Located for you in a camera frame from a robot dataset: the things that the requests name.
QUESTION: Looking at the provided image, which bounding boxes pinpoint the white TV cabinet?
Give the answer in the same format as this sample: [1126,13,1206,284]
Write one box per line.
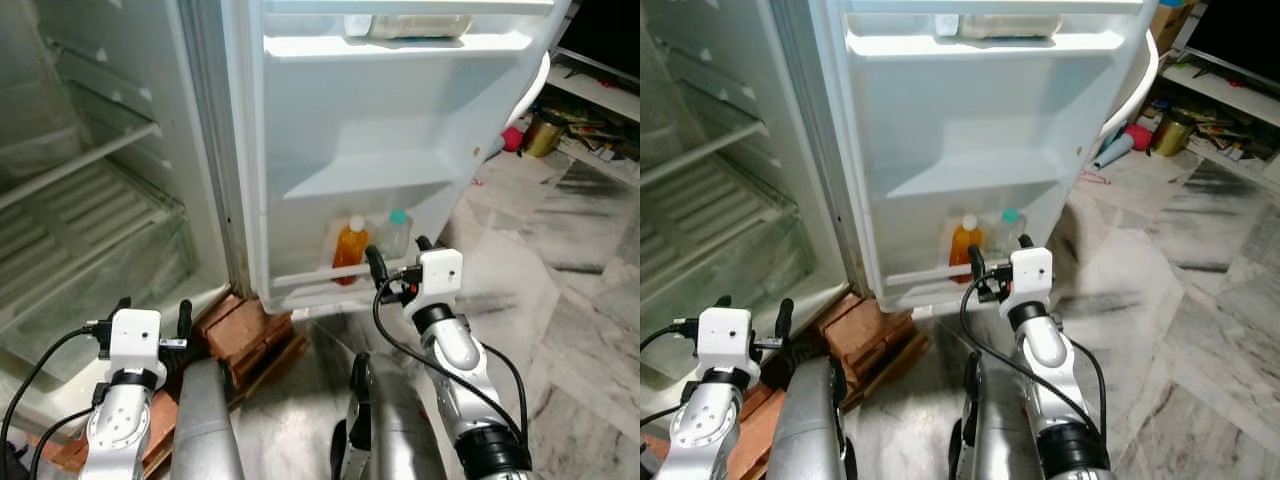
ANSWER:
[1150,40,1280,173]
[545,45,641,187]

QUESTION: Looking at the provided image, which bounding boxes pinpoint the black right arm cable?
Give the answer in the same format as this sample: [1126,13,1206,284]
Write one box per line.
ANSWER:
[484,343,529,433]
[958,278,1093,433]
[372,278,503,433]
[1073,338,1109,428]

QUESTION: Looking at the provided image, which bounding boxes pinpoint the glass fridge shelf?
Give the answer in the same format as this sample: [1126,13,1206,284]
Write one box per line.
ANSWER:
[0,121,164,214]
[640,121,773,189]

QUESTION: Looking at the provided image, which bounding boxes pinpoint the translucent lidded container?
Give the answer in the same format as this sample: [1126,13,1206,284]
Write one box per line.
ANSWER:
[345,13,474,42]
[934,13,1064,42]

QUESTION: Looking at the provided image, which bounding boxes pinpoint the silver robot left leg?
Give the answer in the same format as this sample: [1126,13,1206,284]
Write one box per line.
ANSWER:
[171,357,247,480]
[769,356,852,480]

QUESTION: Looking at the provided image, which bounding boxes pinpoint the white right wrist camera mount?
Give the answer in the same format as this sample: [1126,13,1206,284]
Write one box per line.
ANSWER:
[1010,247,1055,304]
[418,249,465,308]

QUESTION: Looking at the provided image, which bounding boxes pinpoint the clear crisper drawer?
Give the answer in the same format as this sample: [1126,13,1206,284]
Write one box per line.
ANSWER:
[0,163,201,387]
[640,158,817,373]

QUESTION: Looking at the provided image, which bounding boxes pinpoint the grey blue tube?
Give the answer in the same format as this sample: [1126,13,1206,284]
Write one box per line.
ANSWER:
[1092,130,1137,170]

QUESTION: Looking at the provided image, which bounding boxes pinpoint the clear bottle teal cap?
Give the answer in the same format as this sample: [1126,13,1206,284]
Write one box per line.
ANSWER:
[990,207,1027,257]
[375,208,413,264]

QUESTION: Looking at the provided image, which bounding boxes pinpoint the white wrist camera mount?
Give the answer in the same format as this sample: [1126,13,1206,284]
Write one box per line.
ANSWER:
[697,307,754,372]
[108,309,164,374]
[418,249,465,308]
[1010,247,1055,304]

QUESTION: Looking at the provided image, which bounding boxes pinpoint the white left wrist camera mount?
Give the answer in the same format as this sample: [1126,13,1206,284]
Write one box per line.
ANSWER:
[108,309,164,374]
[697,307,754,372]

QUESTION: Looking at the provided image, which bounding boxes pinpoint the brown cardboard box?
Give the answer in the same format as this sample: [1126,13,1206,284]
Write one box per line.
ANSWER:
[1150,0,1193,53]

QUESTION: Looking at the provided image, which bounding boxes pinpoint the silver robot right leg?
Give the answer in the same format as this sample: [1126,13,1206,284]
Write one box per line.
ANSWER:
[330,351,453,480]
[945,350,1043,480]

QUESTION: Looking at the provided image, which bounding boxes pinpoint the white fridge door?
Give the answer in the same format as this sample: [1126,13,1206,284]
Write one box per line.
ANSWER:
[220,0,576,317]
[808,0,1161,314]

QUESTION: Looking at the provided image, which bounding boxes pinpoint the silver robot leg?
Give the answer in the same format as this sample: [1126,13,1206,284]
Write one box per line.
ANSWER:
[330,351,453,480]
[171,357,247,480]
[769,356,852,480]
[945,350,1043,480]

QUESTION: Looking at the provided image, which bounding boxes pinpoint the white fridge body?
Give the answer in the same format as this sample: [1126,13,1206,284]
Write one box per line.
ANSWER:
[640,0,877,403]
[0,0,253,413]

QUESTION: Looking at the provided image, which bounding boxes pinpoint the orange juice bottle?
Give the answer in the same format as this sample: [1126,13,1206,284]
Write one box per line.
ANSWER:
[949,213,986,287]
[332,214,370,289]

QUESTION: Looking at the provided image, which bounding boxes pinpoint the red brick stack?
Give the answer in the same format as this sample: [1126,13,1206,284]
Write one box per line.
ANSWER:
[194,292,297,387]
[814,290,917,378]

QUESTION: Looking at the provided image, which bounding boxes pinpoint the black television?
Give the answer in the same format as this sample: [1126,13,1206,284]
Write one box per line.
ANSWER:
[563,0,641,83]
[1184,0,1280,88]

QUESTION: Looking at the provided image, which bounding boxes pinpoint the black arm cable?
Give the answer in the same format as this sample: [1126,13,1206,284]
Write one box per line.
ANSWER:
[372,278,503,433]
[640,403,693,433]
[958,278,1093,433]
[484,343,529,433]
[0,324,103,453]
[1073,338,1109,428]
[640,319,701,353]
[28,406,97,479]

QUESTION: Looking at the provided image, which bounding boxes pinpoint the gold tin can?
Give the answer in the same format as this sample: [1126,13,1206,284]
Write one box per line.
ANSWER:
[1150,108,1194,158]
[525,108,568,159]

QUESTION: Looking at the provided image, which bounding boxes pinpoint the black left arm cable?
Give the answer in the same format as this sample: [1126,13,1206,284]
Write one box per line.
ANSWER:
[640,319,701,353]
[28,406,97,479]
[640,403,693,433]
[0,324,103,453]

